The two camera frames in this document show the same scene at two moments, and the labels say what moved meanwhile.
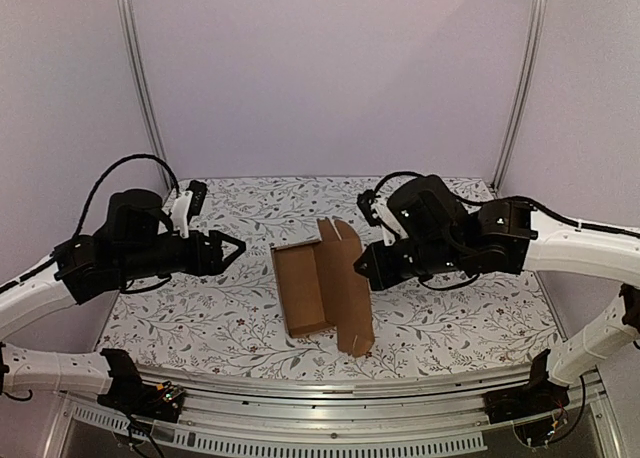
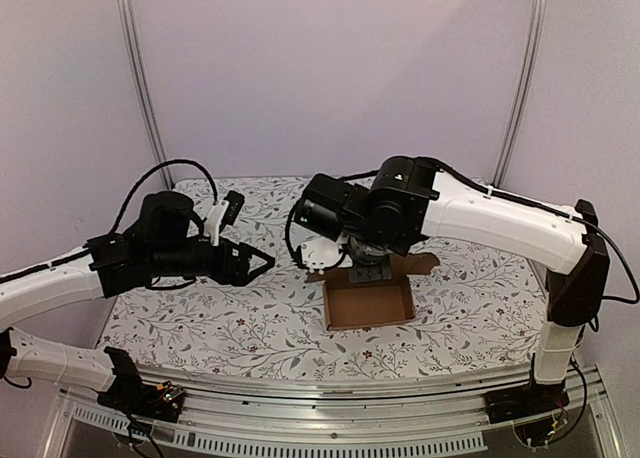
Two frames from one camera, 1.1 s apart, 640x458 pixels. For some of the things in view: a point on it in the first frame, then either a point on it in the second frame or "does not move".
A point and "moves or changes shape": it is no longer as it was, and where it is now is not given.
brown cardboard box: (318, 284) moves or changes shape
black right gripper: (388, 266) → (370, 269)
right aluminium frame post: (540, 5) does not move
